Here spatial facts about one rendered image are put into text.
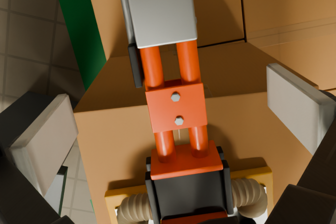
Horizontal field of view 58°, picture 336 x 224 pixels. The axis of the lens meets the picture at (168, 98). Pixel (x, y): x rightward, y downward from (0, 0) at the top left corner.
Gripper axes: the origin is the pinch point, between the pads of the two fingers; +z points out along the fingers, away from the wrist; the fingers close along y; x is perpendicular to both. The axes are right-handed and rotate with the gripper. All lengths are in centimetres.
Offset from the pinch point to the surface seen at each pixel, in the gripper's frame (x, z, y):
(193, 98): -4.6, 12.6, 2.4
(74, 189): -90, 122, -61
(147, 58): 0.4, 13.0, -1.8
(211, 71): -10.6, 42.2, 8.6
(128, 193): -24.8, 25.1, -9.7
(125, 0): 6.2, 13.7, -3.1
